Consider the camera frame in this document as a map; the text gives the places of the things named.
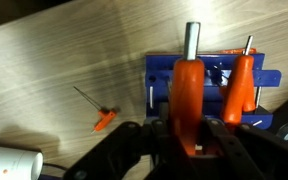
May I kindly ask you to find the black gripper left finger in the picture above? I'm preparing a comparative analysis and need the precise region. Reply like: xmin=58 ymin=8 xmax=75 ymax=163
xmin=63 ymin=102 xmax=186 ymax=180

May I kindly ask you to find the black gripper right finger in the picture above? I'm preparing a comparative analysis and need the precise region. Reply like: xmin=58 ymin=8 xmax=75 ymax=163
xmin=196 ymin=115 xmax=288 ymax=180

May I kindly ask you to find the thick orange T-handle hex key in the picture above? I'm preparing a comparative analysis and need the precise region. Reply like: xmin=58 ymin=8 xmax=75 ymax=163
xmin=169 ymin=21 xmax=206 ymax=158

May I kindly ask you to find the blue hex key rack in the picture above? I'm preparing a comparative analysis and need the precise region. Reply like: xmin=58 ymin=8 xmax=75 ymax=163
xmin=144 ymin=51 xmax=283 ymax=132

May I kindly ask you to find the white paper cup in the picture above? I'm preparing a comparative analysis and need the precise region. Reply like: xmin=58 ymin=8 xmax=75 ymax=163
xmin=0 ymin=143 xmax=45 ymax=180

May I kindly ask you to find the tiny orange T-handle hex key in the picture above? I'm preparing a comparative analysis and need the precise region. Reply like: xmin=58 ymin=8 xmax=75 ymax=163
xmin=72 ymin=85 xmax=119 ymax=135

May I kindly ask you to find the black cable bundle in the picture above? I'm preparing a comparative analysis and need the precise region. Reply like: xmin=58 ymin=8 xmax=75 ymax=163
xmin=42 ymin=161 xmax=69 ymax=172

